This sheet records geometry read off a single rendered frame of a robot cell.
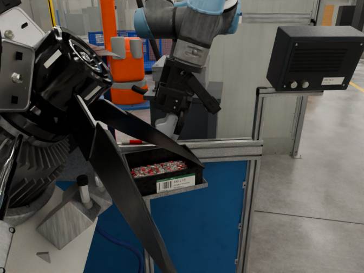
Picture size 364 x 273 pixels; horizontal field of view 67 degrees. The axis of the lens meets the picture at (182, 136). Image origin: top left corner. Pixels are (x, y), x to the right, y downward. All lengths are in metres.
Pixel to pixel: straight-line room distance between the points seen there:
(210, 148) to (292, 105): 1.81
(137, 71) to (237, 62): 2.20
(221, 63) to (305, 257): 1.56
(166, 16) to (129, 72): 3.63
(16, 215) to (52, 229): 0.08
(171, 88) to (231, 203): 0.69
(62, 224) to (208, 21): 0.48
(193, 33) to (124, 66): 3.74
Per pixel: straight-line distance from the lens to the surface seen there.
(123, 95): 4.35
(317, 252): 1.95
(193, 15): 0.61
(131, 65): 4.32
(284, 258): 1.84
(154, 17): 0.73
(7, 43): 0.41
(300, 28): 1.04
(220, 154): 1.04
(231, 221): 1.25
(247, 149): 1.06
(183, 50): 0.61
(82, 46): 0.50
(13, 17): 0.53
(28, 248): 0.56
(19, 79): 0.42
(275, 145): 2.85
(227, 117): 2.58
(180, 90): 0.64
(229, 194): 1.16
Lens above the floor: 1.28
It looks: 23 degrees down
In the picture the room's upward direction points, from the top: straight up
